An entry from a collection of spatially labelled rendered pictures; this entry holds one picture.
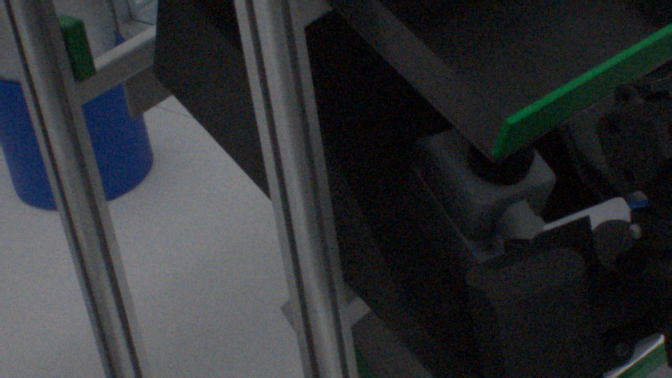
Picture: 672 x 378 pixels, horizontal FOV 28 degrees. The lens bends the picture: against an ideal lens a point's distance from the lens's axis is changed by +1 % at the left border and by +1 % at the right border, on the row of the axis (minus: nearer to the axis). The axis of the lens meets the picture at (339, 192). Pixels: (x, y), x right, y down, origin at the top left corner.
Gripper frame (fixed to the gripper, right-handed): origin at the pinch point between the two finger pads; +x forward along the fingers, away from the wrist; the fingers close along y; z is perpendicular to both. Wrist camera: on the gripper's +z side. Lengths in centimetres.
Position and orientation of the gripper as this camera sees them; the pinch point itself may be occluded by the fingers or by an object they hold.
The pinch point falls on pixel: (602, 248)
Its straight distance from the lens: 57.9
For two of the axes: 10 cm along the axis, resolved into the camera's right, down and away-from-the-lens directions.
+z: -1.9, -9.5, -2.5
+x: -4.7, -1.4, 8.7
